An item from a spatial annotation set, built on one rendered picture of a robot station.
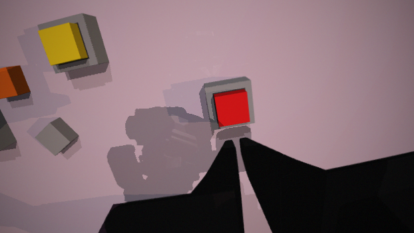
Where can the orange block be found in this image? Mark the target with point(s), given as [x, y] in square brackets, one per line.
[12, 82]

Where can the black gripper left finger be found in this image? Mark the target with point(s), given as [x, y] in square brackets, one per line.
[214, 206]

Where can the grey cube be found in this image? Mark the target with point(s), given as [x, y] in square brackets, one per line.
[56, 136]

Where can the red button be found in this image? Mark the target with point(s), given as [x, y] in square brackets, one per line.
[230, 102]

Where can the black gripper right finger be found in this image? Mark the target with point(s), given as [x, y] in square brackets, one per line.
[297, 197]

